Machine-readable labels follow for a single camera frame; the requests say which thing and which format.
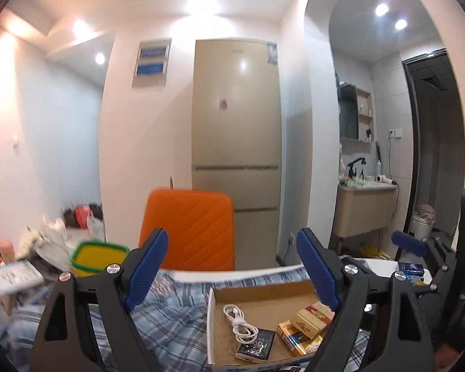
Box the white printed packet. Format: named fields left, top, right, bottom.
left=0, top=259, right=45, bottom=299

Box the beige towel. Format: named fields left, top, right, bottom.
left=416, top=204, right=437, bottom=223

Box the grey wall electrical panel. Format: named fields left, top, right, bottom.
left=132, top=38, right=172, bottom=88

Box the red cigarette pack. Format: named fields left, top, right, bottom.
left=306, top=301, right=336, bottom=324

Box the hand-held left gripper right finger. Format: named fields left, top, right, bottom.
left=296, top=228, right=436, bottom=372

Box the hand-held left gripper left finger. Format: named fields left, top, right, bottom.
left=30, top=228, right=169, bottom=372

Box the beige cloth bag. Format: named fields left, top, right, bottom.
left=19, top=217, right=68, bottom=256

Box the beige vanity cabinet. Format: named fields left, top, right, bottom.
left=330, top=182, right=398, bottom=241

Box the black faucet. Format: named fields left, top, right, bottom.
left=347, top=157, right=367, bottom=179

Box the dark door frame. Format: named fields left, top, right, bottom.
left=402, top=48, right=465, bottom=237

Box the pink dotted sheet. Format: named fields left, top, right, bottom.
left=155, top=271, right=176, bottom=303

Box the gold cigarette pack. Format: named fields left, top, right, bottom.
left=276, top=320, right=322, bottom=356

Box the red plastic bag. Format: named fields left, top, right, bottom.
left=74, top=205, right=91, bottom=227

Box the orange padded chair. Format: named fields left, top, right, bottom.
left=139, top=188, right=235, bottom=272

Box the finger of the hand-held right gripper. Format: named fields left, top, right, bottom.
left=391, top=230, right=452, bottom=270
left=411, top=265, right=452, bottom=299

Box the blue plaid blanket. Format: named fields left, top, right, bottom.
left=0, top=265, right=373, bottom=372

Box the yellow bin with green rim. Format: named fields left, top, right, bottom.
left=70, top=241, right=131, bottom=278

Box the bathroom mirror cabinet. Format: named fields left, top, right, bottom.
left=337, top=82, right=373, bottom=143

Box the beige refrigerator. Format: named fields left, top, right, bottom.
left=191, top=39, right=284, bottom=270

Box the shallow cardboard box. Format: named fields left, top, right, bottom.
left=206, top=279, right=357, bottom=372

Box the grey bag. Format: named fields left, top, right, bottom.
left=35, top=236, right=78, bottom=274

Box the small blue box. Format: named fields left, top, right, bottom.
left=397, top=262, right=425, bottom=281

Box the white cable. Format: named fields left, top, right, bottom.
left=223, top=304, right=258, bottom=345

